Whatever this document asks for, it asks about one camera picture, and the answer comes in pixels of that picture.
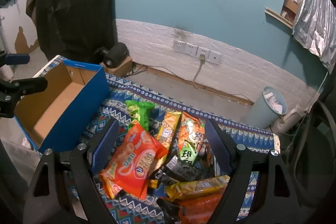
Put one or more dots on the blue cardboard box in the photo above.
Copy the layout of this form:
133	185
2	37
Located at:
52	108

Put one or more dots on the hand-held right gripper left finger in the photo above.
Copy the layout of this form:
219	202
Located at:
105	146

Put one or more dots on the white plastic appliance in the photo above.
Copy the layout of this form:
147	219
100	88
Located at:
286	121

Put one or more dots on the grey trash bin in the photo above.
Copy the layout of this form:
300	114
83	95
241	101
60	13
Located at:
262	113

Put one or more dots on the orange green snack packet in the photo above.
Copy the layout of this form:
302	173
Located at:
189	134

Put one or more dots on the black snack packet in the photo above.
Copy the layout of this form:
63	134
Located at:
178	169

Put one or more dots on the yellow orange snack packet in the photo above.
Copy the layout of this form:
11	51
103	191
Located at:
168	129

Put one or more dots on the wooden window sill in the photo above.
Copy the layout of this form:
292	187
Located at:
278	18

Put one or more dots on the large orange snack packet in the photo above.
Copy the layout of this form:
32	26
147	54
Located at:
134	158

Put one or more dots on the black round device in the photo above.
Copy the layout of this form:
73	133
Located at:
116	53

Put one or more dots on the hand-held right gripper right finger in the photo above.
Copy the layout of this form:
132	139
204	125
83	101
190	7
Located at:
218	148

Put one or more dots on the white wall socket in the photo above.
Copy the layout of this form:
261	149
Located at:
191	49
203	53
179	46
215	57

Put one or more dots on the small brown cardboard box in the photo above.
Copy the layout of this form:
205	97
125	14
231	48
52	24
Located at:
123	67

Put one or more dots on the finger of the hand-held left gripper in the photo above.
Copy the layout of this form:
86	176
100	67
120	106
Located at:
17	59
31	85

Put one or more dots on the dark chair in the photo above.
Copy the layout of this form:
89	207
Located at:
315	161

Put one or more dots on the blue patterned blanket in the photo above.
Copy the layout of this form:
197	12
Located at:
157	94

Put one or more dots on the silver foil curtain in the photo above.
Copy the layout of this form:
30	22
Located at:
315	24

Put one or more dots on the flat orange snack packet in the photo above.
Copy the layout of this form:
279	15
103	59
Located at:
199	208

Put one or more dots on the long yellow snack packet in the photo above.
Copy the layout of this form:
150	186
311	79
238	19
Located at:
194	187

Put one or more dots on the dark hanging cloth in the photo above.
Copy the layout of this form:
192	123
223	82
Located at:
76	3

